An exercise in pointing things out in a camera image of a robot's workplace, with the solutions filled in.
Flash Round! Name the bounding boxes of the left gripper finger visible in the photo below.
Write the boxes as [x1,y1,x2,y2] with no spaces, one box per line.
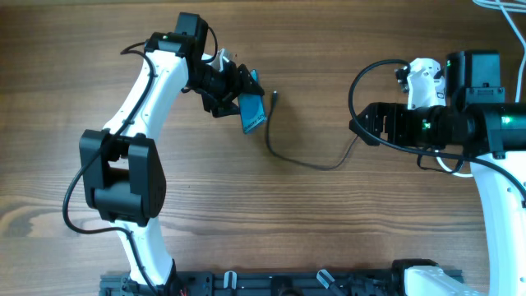
[201,91,240,118]
[236,64,265,96]

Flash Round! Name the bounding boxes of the blue screen smartphone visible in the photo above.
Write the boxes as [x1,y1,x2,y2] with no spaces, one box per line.
[238,93,267,134]

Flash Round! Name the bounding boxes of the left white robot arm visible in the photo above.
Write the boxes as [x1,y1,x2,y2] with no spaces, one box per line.
[72,12,265,295]

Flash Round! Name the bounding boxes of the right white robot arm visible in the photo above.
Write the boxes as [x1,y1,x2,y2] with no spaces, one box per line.
[349,50,525,295]

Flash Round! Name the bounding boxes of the black charger cable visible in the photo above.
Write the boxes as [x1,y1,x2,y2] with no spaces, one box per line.
[265,91,361,172]

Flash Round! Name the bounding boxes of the white power strip cable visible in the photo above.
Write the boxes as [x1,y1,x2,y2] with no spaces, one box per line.
[471,0,526,104]

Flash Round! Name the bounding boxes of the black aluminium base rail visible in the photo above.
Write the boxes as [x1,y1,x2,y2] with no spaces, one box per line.
[98,269,464,296]

